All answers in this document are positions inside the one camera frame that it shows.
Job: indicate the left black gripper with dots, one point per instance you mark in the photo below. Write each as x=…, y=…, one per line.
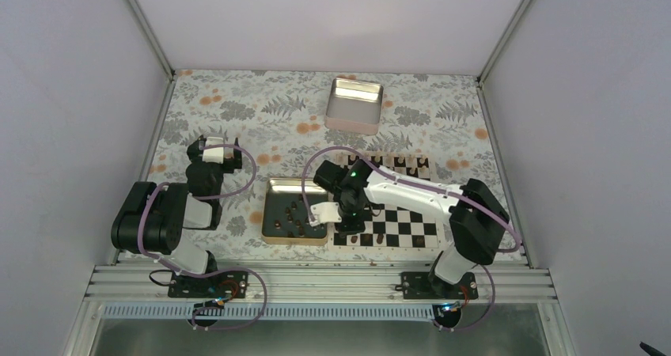
x=234, y=163

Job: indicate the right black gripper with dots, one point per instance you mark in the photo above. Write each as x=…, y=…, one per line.
x=358, y=225

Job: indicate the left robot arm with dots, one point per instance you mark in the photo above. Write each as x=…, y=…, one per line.
x=153, y=216

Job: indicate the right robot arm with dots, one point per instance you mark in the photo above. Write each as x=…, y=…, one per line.
x=473, y=215

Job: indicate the gold tin tray with pieces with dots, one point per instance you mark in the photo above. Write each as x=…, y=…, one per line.
x=280, y=193

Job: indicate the black white chessboard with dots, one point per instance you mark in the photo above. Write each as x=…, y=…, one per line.
x=394, y=228

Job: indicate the empty silver pink tin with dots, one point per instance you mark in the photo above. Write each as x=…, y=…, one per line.
x=354, y=106

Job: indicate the floral patterned table mat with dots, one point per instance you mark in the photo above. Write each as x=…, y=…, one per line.
x=278, y=117

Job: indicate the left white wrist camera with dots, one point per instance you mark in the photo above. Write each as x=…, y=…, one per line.
x=213, y=152

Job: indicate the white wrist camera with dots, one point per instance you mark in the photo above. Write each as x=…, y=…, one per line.
x=324, y=213
x=213, y=152

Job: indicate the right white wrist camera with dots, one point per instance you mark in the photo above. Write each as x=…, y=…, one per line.
x=324, y=213

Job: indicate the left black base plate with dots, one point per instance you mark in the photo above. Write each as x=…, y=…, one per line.
x=232, y=284

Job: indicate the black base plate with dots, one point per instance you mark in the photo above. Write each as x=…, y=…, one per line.
x=232, y=284
x=420, y=286

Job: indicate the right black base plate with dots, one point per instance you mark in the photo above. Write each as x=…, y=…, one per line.
x=420, y=286

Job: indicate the aluminium front rail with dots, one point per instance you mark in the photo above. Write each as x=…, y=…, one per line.
x=294, y=283

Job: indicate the left aluminium corner post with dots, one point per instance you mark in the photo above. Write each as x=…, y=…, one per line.
x=147, y=31

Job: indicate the aluminium corner post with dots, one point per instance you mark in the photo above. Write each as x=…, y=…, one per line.
x=147, y=31
x=504, y=39

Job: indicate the right aluminium corner post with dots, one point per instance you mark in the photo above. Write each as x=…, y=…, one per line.
x=504, y=39

